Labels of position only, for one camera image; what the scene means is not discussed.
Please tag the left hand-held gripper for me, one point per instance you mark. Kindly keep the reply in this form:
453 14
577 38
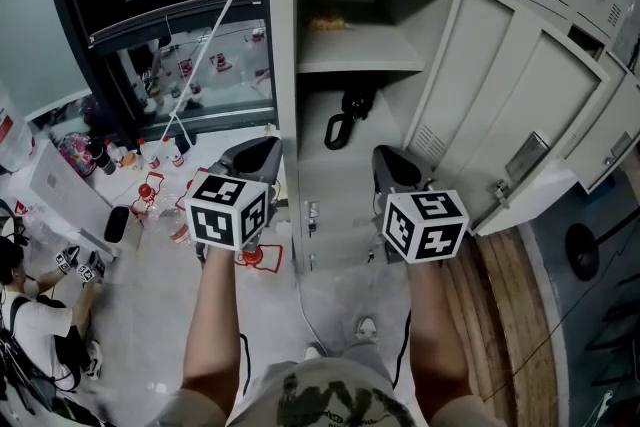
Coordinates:
220 215

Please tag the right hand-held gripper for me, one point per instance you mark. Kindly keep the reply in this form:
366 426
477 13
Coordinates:
425 230

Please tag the grey metal locker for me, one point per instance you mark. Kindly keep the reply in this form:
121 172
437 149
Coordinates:
350 50

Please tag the person's left forearm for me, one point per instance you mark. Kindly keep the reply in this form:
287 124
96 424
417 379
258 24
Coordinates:
212 325

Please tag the person's right forearm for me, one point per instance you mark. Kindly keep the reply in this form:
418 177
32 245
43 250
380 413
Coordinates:
435 330

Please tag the grey locker door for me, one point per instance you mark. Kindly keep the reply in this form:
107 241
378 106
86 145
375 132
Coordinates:
615 130
500 80

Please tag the cluster of red-capped plastic bottles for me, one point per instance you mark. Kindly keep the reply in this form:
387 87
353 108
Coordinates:
160 205

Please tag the black topped waste bin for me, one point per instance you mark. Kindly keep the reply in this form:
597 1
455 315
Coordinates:
117 224

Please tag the white low cabinet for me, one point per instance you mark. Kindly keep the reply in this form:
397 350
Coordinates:
535 200

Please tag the person's right shoe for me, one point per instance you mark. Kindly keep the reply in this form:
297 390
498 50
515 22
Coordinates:
367 329

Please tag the person's shoe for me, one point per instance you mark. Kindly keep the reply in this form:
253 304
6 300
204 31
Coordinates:
367 329
313 351

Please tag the stack of wooden planks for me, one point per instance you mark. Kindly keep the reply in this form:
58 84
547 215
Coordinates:
505 315

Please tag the black thermos flask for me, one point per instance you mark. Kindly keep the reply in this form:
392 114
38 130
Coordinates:
102 157

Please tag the person's grey shorts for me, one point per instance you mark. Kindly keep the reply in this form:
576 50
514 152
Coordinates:
367 360

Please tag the floral patterned bag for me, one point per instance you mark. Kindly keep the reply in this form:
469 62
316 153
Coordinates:
75 155

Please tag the white box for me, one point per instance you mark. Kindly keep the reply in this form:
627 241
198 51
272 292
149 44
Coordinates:
65 190

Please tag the black standing fan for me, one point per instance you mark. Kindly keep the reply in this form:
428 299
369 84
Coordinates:
582 252

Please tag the person's left shoe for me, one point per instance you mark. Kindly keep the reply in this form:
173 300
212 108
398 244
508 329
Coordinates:
313 351

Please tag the person's grey printed shirt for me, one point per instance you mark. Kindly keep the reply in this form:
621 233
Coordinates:
340 400

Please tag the white slanted rod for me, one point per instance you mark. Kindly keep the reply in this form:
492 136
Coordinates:
220 20

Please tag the yellow packet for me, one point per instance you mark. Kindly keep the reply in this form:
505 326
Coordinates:
326 23

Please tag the clear water jug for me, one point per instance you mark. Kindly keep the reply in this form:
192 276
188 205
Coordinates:
12 135

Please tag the white power strip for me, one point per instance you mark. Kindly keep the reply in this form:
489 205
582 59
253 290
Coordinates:
604 401

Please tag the black metal chair frame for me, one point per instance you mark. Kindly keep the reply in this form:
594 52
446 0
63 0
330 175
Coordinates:
615 330

